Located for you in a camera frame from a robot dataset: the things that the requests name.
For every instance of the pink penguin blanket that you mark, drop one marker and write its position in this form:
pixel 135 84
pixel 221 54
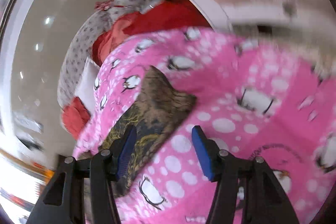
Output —
pixel 252 99

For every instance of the floral grey bolster pillow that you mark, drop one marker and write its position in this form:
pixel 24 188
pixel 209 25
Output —
pixel 106 13

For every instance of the brown floral patterned garment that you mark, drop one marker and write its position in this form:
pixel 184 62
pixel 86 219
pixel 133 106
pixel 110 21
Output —
pixel 156 113

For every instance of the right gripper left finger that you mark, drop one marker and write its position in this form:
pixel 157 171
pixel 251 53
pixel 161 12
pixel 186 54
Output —
pixel 62 200

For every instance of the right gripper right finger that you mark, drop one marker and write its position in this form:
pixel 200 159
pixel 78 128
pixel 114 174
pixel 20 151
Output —
pixel 265 201

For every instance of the large red heart pillow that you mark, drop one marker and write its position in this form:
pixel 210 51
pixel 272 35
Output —
pixel 74 117

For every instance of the small red heart pillow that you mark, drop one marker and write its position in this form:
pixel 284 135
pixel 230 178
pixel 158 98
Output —
pixel 166 15

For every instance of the white square pillow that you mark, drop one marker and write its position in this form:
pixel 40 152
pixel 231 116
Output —
pixel 86 86

